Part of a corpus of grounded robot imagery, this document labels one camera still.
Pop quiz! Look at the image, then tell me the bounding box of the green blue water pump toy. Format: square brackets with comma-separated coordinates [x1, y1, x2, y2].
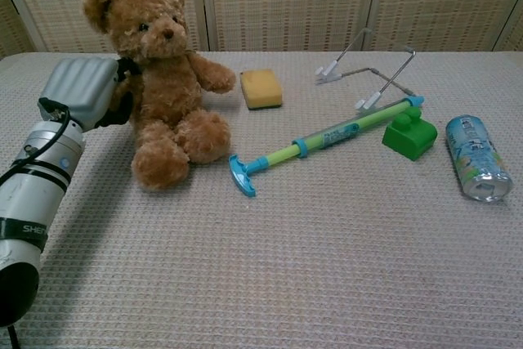
[228, 95, 425, 198]

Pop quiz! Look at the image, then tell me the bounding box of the blue printed drink can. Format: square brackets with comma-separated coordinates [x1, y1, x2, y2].
[445, 114, 513, 204]

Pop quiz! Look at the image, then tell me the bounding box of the green plastic block toy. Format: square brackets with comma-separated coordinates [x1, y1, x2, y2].
[382, 106, 439, 163]

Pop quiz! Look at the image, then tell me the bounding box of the brown teddy bear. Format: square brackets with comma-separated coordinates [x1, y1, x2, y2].
[83, 0, 238, 191]

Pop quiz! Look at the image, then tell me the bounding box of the woven folding screen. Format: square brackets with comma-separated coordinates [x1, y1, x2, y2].
[0, 0, 523, 60]

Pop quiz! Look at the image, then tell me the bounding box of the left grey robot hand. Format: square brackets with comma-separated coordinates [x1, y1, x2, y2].
[38, 56, 142, 134]

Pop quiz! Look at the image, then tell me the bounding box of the yellow green sponge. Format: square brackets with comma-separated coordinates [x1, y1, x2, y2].
[239, 69, 284, 112]

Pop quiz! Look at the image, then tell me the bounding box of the folding metal wire stand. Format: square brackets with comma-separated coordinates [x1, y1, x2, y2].
[315, 27, 417, 111]

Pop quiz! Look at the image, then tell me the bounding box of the beige waffle table cloth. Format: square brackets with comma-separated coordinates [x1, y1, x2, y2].
[0, 50, 523, 349]

